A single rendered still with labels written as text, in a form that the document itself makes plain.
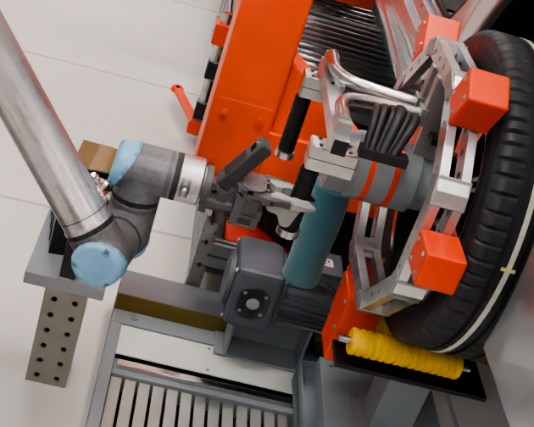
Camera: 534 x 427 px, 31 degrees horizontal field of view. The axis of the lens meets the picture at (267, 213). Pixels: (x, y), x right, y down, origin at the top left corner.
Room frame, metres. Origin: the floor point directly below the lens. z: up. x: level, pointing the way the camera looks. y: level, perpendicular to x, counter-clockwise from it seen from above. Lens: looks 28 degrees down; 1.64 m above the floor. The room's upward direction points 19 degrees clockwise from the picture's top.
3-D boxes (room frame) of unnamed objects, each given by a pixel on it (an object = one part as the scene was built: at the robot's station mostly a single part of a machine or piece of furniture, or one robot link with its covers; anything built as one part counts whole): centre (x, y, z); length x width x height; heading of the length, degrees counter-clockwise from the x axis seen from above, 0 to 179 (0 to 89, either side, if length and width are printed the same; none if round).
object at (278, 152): (1.96, 0.01, 0.83); 0.04 x 0.04 x 0.16
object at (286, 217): (1.60, -0.04, 0.81); 0.09 x 0.03 x 0.06; 92
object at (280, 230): (1.63, -0.05, 0.83); 0.04 x 0.04 x 0.16
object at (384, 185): (1.82, -0.18, 0.85); 0.21 x 0.14 x 0.14; 99
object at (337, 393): (1.86, -0.42, 0.32); 0.40 x 0.30 x 0.28; 9
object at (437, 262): (1.52, -0.31, 0.85); 0.09 x 0.08 x 0.07; 9
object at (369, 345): (1.73, -0.37, 0.51); 0.29 x 0.06 x 0.06; 99
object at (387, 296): (1.83, -0.25, 0.85); 0.54 x 0.07 x 0.54; 9
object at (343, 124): (1.72, -0.15, 1.03); 0.19 x 0.18 x 0.11; 99
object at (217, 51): (3.43, 0.36, 0.30); 0.09 x 0.05 x 0.50; 9
